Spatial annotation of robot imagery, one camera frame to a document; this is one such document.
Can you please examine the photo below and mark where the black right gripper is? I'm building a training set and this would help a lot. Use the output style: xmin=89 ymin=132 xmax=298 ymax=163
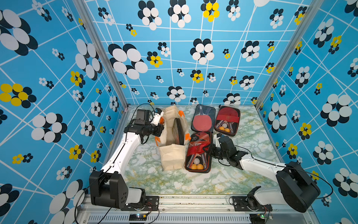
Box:
xmin=201 ymin=143 xmax=229 ymax=161

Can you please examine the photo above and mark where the ping pong set case three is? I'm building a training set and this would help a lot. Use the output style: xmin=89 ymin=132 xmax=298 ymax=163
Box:
xmin=185 ymin=132 xmax=213 ymax=173

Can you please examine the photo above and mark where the beige canvas tote bag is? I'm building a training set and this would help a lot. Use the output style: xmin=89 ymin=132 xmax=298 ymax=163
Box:
xmin=155 ymin=105 xmax=190 ymax=171

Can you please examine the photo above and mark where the ping pong set case two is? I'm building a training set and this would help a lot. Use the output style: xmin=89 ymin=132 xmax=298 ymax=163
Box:
xmin=214 ymin=106 xmax=241 ymax=137

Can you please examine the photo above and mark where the ping pong set case one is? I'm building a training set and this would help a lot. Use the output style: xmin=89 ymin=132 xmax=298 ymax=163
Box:
xmin=191 ymin=104 xmax=216 ymax=132

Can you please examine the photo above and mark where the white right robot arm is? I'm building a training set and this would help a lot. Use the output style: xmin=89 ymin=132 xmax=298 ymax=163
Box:
xmin=204 ymin=135 xmax=321 ymax=213

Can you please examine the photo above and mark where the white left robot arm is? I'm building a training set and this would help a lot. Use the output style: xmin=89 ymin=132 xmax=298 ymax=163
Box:
xmin=89 ymin=108 xmax=164 ymax=209

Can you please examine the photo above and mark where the right controller board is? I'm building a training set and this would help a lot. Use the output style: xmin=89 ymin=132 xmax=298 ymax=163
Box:
xmin=250 ymin=214 xmax=266 ymax=224

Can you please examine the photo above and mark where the controller board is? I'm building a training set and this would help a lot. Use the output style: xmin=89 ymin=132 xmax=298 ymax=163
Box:
xmin=250 ymin=214 xmax=266 ymax=224
xmin=129 ymin=213 xmax=147 ymax=222

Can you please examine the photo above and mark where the left controller board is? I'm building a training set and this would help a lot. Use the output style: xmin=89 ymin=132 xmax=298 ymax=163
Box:
xmin=129 ymin=213 xmax=147 ymax=222

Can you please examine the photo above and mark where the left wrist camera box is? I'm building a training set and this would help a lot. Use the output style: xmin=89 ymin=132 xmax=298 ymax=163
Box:
xmin=136 ymin=109 xmax=151 ymax=122

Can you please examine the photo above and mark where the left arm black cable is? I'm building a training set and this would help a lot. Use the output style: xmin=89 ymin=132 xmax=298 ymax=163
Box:
xmin=74 ymin=103 xmax=157 ymax=219

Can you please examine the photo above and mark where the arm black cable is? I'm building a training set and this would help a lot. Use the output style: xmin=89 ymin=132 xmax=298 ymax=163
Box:
xmin=74 ymin=103 xmax=157 ymax=219
xmin=218 ymin=144 xmax=334 ymax=200

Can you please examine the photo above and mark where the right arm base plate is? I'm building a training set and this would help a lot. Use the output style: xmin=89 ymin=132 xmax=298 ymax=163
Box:
xmin=229 ymin=196 xmax=273 ymax=213

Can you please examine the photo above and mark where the aluminium front rail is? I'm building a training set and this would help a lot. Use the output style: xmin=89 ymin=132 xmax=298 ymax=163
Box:
xmin=77 ymin=195 xmax=319 ymax=224

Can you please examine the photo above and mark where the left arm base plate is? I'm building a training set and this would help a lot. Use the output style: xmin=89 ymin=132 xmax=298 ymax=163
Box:
xmin=121 ymin=196 xmax=160 ymax=211

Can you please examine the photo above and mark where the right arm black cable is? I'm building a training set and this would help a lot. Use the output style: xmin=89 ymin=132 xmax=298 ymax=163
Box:
xmin=218 ymin=144 xmax=334 ymax=200

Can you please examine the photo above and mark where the aluminium left corner post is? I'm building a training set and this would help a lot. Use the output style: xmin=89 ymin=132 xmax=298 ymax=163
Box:
xmin=73 ymin=0 xmax=128 ymax=110

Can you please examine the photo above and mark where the aluminium corner post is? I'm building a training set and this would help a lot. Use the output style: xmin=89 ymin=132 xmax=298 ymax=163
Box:
xmin=255 ymin=0 xmax=324 ymax=111
xmin=73 ymin=0 xmax=128 ymax=110

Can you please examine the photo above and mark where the aluminium right corner post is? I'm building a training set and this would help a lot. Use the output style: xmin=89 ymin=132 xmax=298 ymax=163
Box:
xmin=255 ymin=0 xmax=324 ymax=111

